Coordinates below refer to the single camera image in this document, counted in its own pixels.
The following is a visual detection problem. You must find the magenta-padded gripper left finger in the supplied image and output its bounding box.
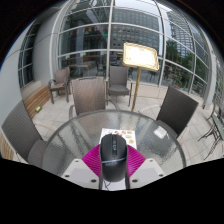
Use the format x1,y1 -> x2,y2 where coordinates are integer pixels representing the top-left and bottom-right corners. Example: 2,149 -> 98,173
61,143 -> 103,190

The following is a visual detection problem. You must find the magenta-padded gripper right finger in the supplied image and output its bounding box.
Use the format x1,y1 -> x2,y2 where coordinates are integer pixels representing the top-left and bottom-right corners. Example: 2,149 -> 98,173
124,143 -> 166,190

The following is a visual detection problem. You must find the black computer mouse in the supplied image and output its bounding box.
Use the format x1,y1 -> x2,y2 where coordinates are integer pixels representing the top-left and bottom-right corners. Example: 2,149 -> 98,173
99,133 -> 129,183

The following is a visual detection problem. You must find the white printed mouse pad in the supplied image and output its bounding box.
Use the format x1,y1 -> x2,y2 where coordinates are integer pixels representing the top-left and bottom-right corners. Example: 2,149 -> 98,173
101,179 -> 127,192

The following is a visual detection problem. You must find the white picture card sheet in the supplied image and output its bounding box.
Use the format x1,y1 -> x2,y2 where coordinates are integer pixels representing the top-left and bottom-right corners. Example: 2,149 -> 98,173
99,128 -> 138,150

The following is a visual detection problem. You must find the brown wicker chair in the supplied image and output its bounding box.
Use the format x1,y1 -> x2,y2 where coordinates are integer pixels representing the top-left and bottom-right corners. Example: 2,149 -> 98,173
68,76 -> 119,121

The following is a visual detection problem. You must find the dark wicker chair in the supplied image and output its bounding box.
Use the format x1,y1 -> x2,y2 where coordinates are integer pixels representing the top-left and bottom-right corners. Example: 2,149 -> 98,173
155,85 -> 200,139
0,99 -> 48,168

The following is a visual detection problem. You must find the wooden slat bench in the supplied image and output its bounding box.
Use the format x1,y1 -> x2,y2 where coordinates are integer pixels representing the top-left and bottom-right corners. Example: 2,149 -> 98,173
0,133 -> 16,161
21,84 -> 52,119

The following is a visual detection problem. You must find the grey wicker armchair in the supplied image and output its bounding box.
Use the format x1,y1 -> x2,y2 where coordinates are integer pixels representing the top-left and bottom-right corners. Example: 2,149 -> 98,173
106,65 -> 133,108

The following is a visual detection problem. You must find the brown wicker armchair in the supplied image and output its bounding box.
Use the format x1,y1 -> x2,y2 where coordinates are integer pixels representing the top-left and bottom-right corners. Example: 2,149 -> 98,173
48,67 -> 72,104

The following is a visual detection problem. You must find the green metal table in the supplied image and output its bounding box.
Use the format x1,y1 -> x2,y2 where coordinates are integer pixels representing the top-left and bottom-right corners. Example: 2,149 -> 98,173
198,106 -> 224,161

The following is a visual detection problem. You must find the gold framed menu stand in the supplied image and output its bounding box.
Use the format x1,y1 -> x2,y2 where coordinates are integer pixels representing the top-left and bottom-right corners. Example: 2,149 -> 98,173
121,42 -> 160,113

